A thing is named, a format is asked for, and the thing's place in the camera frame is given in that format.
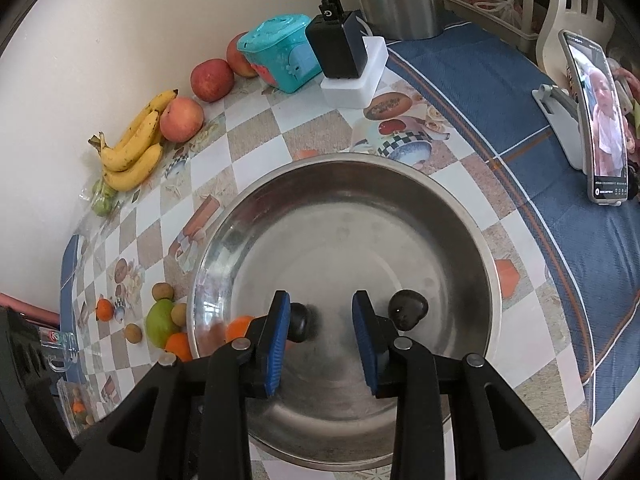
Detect green mango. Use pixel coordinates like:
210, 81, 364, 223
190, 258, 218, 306
145, 299, 182, 349

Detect smartphone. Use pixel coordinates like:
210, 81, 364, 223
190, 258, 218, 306
559, 30, 629, 204

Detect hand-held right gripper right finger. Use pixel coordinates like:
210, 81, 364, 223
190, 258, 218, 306
351, 290, 583, 480

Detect white box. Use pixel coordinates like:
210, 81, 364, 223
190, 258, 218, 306
320, 36, 389, 109

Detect dark round fruit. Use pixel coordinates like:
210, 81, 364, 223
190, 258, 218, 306
388, 289, 430, 332
287, 302, 315, 343

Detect white plastic chair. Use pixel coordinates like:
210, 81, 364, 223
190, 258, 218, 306
520, 0, 616, 66

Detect pink plastic bag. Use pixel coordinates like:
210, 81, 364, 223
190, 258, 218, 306
467, 0, 523, 26

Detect checkered printed tablecloth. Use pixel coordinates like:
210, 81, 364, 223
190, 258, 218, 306
60, 65, 596, 480

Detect stainless steel bowl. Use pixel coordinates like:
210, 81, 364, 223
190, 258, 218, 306
186, 154, 502, 471

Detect blue tablecloth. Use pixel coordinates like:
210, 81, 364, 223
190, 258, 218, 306
60, 10, 640, 461

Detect glass mug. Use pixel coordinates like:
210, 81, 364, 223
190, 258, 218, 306
40, 327, 78, 372

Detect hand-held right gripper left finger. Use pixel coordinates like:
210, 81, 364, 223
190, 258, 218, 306
62, 290, 292, 480

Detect clear plastic fruit container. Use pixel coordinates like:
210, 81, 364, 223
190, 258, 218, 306
56, 375, 108, 436

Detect yellow banana bunch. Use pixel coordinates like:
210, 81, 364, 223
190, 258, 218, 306
88, 89, 179, 192

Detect plastic bag of green fruit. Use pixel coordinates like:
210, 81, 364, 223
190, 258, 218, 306
80, 177, 121, 217

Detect black charger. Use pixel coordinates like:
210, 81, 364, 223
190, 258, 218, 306
305, 10, 368, 80

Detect red apple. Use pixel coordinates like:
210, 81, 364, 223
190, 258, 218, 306
160, 97, 205, 143
226, 32, 258, 78
190, 59, 235, 103

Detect teal plastic container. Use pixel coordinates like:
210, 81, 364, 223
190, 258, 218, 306
236, 14, 323, 94

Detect large orange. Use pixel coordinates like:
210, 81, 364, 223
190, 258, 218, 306
164, 332, 193, 362
225, 315, 257, 345

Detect white phone stand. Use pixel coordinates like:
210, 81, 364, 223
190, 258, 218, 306
531, 84, 588, 171

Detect dark chair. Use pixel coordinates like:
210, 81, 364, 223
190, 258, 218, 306
0, 307, 66, 461

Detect white plastic basket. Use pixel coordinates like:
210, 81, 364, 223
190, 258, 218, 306
442, 0, 541, 43

